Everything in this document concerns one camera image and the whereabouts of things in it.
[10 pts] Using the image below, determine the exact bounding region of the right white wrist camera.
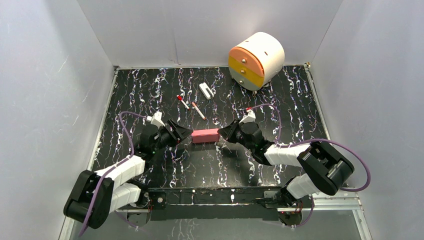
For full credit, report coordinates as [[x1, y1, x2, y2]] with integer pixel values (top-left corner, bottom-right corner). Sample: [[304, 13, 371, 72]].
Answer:
[[239, 107, 256, 124]]

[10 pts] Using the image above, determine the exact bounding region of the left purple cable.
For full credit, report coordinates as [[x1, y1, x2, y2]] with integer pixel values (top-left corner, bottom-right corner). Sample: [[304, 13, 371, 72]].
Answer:
[[77, 111, 150, 238]]

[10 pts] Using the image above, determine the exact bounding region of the pink paper box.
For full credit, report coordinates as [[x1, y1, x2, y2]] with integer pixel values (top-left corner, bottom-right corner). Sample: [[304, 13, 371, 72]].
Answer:
[[191, 128, 220, 144]]

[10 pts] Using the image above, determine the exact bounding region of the aluminium frame rail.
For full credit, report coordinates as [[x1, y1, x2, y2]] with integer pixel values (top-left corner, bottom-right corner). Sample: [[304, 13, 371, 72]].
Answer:
[[57, 188, 374, 240]]

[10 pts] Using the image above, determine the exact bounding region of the purple cable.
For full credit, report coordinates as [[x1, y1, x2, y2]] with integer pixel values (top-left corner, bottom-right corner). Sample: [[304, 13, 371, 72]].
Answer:
[[248, 103, 372, 229], [77, 111, 150, 238]]

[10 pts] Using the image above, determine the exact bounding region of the orange capped white marker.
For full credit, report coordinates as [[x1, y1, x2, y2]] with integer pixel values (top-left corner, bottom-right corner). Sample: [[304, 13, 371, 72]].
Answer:
[[191, 102, 206, 121]]

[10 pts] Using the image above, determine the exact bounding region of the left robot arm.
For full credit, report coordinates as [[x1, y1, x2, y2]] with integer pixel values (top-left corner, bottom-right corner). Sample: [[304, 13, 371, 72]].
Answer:
[[63, 119, 193, 230]]

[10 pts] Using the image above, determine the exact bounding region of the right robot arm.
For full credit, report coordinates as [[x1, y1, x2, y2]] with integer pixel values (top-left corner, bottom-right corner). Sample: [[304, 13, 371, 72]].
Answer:
[[217, 120, 355, 207]]

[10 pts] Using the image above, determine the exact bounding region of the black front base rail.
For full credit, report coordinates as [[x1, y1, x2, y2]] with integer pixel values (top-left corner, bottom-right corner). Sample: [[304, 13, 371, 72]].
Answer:
[[148, 187, 285, 221]]

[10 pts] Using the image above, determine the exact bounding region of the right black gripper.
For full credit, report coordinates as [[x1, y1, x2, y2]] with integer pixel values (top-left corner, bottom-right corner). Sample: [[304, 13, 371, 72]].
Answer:
[[218, 119, 254, 153]]

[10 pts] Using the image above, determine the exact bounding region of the white rectangular clip block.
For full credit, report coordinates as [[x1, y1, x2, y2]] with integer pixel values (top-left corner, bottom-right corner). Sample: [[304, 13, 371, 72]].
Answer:
[[199, 82, 215, 100]]

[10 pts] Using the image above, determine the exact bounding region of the red capped white marker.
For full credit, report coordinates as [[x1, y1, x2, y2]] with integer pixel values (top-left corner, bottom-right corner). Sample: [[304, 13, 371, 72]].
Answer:
[[177, 95, 190, 111]]

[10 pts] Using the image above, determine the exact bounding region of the round white drawer cabinet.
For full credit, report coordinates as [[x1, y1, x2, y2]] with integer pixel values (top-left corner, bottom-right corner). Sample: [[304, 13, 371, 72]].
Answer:
[[228, 32, 285, 92]]

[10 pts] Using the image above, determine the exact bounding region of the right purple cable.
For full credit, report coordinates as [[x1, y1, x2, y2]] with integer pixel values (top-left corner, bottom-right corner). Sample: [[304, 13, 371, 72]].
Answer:
[[248, 103, 372, 229]]

